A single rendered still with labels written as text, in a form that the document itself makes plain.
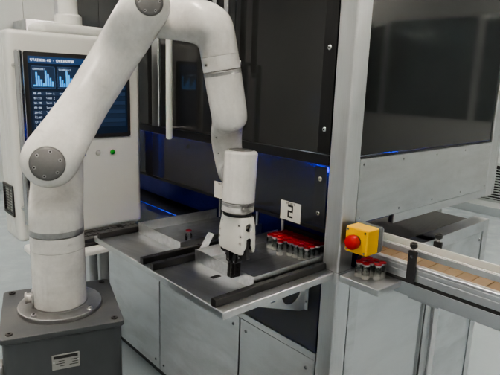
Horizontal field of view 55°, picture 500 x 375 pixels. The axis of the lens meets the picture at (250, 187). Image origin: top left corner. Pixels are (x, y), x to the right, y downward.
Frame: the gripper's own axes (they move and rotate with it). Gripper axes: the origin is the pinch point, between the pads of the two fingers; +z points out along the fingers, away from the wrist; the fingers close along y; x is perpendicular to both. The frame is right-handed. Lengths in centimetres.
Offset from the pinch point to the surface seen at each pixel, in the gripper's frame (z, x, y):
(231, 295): 2.4, 7.5, -8.5
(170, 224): 4, -14, 53
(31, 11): -118, -125, 546
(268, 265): 3.4, -16.0, 3.1
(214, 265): 2.6, -1.6, 10.2
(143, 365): 93, -33, 103
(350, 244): -8.2, -23.7, -18.6
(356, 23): -64, -26, -11
